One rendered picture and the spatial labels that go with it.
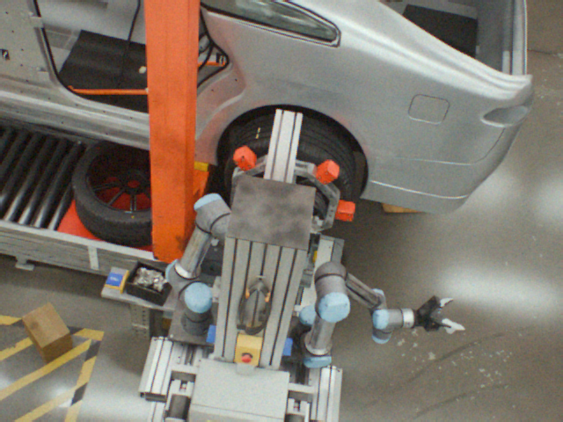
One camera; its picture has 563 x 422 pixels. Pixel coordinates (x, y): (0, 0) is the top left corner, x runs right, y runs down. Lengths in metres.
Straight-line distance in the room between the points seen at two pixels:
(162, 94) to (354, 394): 2.07
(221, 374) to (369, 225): 2.27
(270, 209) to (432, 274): 2.63
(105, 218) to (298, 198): 2.00
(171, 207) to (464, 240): 2.18
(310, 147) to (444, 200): 0.79
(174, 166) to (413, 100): 1.12
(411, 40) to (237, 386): 1.66
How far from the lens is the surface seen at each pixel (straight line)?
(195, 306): 3.30
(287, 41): 3.48
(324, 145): 3.76
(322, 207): 3.70
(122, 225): 4.22
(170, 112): 3.16
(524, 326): 4.88
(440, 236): 5.05
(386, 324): 3.13
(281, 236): 2.29
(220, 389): 2.91
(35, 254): 4.52
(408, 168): 3.90
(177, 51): 2.93
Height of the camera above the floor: 3.88
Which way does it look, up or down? 52 degrees down
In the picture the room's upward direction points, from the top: 11 degrees clockwise
